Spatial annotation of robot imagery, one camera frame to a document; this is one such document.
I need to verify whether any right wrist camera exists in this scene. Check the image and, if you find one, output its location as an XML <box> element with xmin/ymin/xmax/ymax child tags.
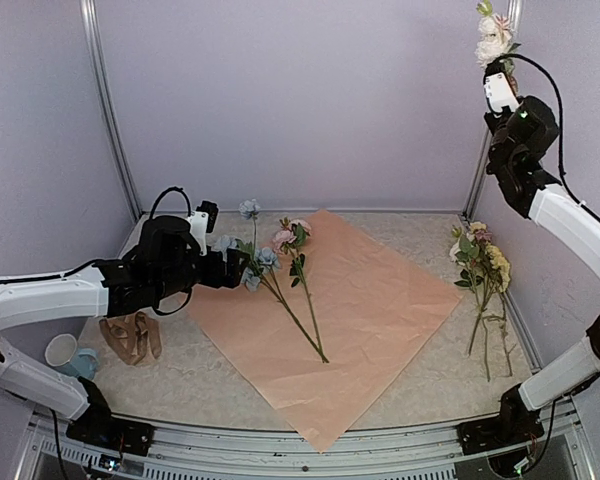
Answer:
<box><xmin>483</xmin><ymin>61</ymin><xmax>519</xmax><ymax>117</ymax></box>

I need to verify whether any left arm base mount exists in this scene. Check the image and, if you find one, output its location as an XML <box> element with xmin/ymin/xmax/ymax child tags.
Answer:
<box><xmin>66</xmin><ymin>377</ymin><xmax>154</xmax><ymax>457</ymax></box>

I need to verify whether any white fake rose stem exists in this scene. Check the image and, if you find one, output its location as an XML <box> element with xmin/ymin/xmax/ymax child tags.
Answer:
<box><xmin>475</xmin><ymin>0</ymin><xmax>520</xmax><ymax>70</ymax></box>
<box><xmin>449</xmin><ymin>222</ymin><xmax>492</xmax><ymax>381</ymax></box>

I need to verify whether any front aluminium rail frame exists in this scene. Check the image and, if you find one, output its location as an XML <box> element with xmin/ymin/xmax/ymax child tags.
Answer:
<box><xmin>10</xmin><ymin>400</ymin><xmax>598</xmax><ymax>479</ymax></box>

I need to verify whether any white paper cup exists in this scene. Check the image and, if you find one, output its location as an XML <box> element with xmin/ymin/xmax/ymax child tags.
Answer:
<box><xmin>44</xmin><ymin>333</ymin><xmax>78</xmax><ymax>374</ymax></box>

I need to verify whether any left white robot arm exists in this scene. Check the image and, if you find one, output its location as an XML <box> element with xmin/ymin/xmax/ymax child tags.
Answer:
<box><xmin>0</xmin><ymin>212</ymin><xmax>249</xmax><ymax>445</ymax></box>

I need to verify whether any pink fake rose stem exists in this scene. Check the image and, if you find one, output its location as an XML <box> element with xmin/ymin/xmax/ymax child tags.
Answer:
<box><xmin>272</xmin><ymin>217</ymin><xmax>329</xmax><ymax>364</ymax></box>

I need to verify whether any left aluminium corner post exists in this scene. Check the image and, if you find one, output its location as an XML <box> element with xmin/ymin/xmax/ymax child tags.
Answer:
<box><xmin>79</xmin><ymin>0</ymin><xmax>143</xmax><ymax>221</ymax></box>

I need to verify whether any right aluminium corner post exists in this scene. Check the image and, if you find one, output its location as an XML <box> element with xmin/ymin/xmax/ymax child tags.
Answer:
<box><xmin>462</xmin><ymin>0</ymin><xmax>524</xmax><ymax>222</ymax></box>

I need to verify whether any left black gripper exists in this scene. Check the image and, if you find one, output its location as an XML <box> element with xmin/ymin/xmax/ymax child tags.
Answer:
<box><xmin>154</xmin><ymin>246</ymin><xmax>250</xmax><ymax>300</ymax></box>

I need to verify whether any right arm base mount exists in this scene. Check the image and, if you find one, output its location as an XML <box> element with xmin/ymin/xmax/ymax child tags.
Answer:
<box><xmin>457</xmin><ymin>384</ymin><xmax>545</xmax><ymax>455</ymax></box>

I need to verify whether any pink wrapping paper sheet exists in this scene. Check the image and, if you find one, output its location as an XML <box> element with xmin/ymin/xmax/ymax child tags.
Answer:
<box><xmin>188</xmin><ymin>211</ymin><xmax>461</xmax><ymax>453</ymax></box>

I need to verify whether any brown ribbon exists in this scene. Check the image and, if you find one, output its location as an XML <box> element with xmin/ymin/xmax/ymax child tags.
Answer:
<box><xmin>98</xmin><ymin>311</ymin><xmax>162</xmax><ymax>366</ymax></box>

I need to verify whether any blue fake flower stem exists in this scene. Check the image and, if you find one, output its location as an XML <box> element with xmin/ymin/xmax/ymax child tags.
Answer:
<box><xmin>214</xmin><ymin>199</ymin><xmax>317</xmax><ymax>353</ymax></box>

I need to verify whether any yellow fake flower stem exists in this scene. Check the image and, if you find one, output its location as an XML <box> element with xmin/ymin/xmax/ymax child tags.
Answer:
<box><xmin>482</xmin><ymin>243</ymin><xmax>513</xmax><ymax>377</ymax></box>

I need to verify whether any light blue mug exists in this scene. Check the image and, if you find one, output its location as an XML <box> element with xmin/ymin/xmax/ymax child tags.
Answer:
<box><xmin>62</xmin><ymin>348</ymin><xmax>99</xmax><ymax>380</ymax></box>

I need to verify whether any aluminium corner post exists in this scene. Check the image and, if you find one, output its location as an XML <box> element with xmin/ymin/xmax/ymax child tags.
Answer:
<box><xmin>79</xmin><ymin>0</ymin><xmax>143</xmax><ymax>221</ymax></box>
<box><xmin>462</xmin><ymin>0</ymin><xmax>524</xmax><ymax>222</ymax></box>

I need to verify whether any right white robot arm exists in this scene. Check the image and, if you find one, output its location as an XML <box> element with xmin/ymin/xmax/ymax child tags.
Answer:
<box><xmin>485</xmin><ymin>96</ymin><xmax>600</xmax><ymax>444</ymax></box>

